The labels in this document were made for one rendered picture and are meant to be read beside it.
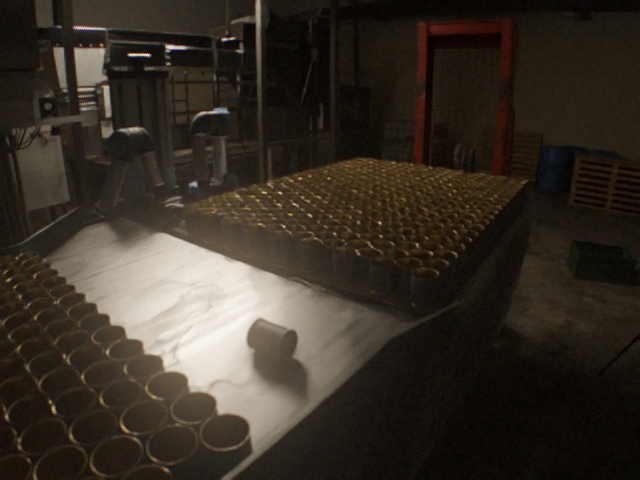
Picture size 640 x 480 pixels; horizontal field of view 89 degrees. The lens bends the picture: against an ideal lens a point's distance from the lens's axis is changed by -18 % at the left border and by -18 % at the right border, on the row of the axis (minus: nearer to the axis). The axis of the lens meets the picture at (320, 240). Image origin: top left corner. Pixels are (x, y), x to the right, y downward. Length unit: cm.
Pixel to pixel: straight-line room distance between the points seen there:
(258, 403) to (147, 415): 19
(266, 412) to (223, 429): 11
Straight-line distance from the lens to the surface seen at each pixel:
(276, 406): 70
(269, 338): 77
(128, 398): 71
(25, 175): 336
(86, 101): 368
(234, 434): 62
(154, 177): 197
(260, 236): 129
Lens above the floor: 156
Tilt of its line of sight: 20 degrees down
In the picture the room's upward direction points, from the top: straight up
